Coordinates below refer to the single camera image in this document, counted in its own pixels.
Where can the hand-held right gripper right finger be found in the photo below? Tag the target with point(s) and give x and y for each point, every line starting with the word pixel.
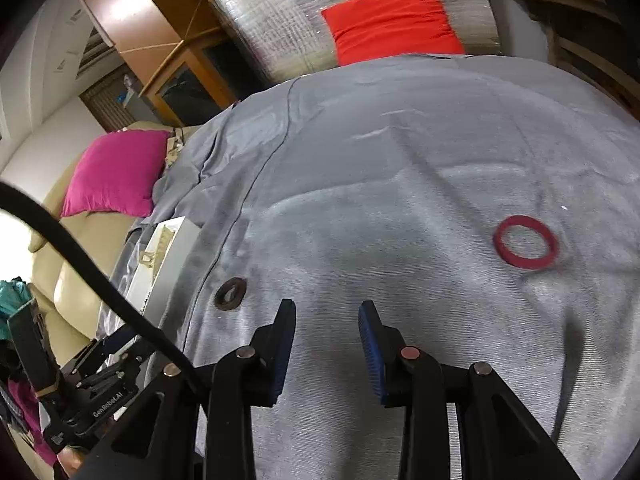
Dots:
pixel 372 350

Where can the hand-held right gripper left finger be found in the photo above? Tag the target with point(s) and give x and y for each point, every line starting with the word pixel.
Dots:
pixel 280 350

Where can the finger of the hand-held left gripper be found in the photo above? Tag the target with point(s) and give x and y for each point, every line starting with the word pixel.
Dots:
pixel 87 357
pixel 122 336

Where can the cream hair claw clip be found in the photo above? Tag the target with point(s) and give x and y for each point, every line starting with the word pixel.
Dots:
pixel 157 250

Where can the white box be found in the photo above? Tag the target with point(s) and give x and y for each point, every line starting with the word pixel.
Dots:
pixel 180 255

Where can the person's left hand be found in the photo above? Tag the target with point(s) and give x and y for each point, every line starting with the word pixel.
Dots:
pixel 72 461

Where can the pink cloth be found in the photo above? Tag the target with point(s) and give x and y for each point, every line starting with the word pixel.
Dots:
pixel 27 415

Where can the beige sofa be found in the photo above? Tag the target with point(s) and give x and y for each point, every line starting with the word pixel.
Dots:
pixel 65 280

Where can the teal cloth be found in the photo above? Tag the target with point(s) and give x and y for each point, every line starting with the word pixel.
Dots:
pixel 15 294

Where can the pink cushion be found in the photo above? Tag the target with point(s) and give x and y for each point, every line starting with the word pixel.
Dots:
pixel 115 175

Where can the patterned cloth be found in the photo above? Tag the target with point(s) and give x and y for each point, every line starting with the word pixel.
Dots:
pixel 175 147

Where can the window blind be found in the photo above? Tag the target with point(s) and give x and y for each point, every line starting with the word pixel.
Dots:
pixel 112 102

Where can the wooden cabinet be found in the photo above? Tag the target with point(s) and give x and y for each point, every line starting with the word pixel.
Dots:
pixel 185 70

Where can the air vent grille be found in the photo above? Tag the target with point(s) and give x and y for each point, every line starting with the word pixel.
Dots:
pixel 92 47

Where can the silver foil mat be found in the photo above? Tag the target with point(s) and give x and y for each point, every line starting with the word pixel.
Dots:
pixel 270 25

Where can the red cushion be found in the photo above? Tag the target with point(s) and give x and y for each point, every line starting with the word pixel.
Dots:
pixel 395 20

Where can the brown door panel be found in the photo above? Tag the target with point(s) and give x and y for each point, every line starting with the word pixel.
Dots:
pixel 130 5

